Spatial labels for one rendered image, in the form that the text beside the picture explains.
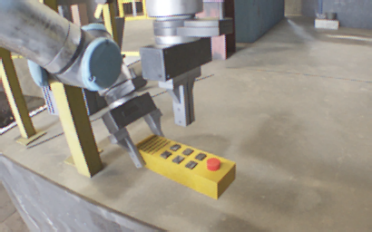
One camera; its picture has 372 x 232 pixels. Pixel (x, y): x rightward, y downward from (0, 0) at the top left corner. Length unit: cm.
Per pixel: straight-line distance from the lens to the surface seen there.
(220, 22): 36
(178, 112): 45
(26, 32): 38
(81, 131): 77
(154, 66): 38
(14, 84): 117
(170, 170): 56
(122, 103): 60
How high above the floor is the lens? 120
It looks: 26 degrees down
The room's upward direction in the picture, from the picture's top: 5 degrees counter-clockwise
